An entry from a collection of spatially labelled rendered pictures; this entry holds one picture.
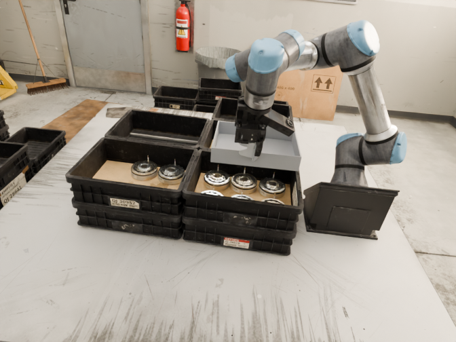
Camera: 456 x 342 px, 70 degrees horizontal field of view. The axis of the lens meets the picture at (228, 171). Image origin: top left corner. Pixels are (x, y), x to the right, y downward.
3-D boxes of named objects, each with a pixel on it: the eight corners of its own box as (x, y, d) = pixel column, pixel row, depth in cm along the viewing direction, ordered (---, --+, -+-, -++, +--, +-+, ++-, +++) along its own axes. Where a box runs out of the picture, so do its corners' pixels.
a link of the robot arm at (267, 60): (293, 43, 72) (275, 58, 67) (283, 85, 80) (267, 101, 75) (262, 31, 74) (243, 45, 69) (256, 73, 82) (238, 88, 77)
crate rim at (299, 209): (296, 166, 129) (298, 161, 128) (302, 215, 104) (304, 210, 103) (198, 153, 131) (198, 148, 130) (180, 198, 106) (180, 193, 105)
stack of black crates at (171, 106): (199, 121, 336) (200, 89, 317) (195, 134, 311) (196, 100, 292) (161, 117, 336) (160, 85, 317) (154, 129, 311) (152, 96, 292)
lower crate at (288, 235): (288, 205, 140) (292, 183, 134) (290, 258, 115) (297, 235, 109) (197, 193, 143) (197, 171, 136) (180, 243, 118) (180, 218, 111)
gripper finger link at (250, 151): (237, 159, 98) (240, 136, 91) (256, 160, 98) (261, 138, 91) (237, 166, 95) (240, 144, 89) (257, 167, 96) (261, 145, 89)
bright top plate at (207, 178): (230, 172, 131) (230, 170, 131) (229, 186, 122) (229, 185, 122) (205, 169, 131) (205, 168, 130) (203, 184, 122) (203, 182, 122)
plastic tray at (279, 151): (292, 141, 115) (294, 128, 113) (298, 171, 98) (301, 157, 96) (217, 133, 116) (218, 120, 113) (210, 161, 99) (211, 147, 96)
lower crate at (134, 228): (197, 193, 143) (197, 171, 136) (180, 243, 118) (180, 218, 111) (109, 181, 145) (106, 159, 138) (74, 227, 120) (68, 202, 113)
